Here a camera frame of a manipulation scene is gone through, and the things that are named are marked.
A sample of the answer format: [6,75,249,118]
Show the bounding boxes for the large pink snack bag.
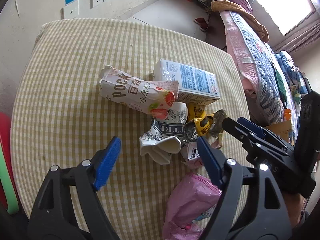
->
[162,172,221,239]

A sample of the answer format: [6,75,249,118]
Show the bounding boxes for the Pocky strawberry box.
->
[99,66,179,120]

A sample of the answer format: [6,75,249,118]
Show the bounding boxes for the green red trash basin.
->
[1,113,19,215]

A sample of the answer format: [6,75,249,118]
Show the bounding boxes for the bed with plaid quilt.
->
[220,11,308,129]

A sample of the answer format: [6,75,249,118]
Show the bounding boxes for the brown yellow snack wrappers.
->
[183,103,227,142]

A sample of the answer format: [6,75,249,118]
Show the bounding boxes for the blue white crumpled packet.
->
[181,142,202,165]

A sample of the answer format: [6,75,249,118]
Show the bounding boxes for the blue white milk carton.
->
[153,59,220,106]

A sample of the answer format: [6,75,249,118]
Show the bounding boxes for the checkered beige tablecloth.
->
[11,19,249,239]

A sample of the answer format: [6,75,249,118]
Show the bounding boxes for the crumpled white paper cup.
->
[139,102,188,165]

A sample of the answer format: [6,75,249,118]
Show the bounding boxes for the red slippers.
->
[194,18,208,32]

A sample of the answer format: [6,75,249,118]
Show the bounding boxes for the mustard yellow blanket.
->
[210,0,270,43]

